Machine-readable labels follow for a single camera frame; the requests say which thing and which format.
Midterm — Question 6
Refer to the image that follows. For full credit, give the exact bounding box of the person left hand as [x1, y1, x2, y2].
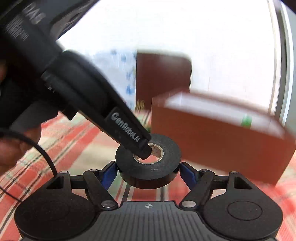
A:
[0, 125, 42, 175]

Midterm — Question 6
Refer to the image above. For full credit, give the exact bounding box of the dark brown headboard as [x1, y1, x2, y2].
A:
[135, 52, 192, 110]

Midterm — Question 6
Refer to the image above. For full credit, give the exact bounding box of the red plaid bed cover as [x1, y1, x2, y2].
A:
[1, 114, 295, 240]

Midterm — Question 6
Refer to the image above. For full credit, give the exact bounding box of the black cable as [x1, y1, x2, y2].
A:
[0, 129, 58, 202]

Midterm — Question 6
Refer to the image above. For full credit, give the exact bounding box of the floral plastic bag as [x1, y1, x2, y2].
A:
[89, 50, 137, 110]

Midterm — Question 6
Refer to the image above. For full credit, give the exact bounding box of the green carton box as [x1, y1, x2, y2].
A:
[241, 114, 252, 128]

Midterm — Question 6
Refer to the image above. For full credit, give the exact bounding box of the black tape roll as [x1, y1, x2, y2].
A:
[115, 133, 182, 189]

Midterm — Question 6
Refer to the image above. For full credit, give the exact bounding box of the brown cardboard box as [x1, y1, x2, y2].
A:
[151, 91, 295, 185]

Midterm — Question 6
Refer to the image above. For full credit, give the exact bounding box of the sliding door with drawing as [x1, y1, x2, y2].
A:
[268, 0, 296, 121]

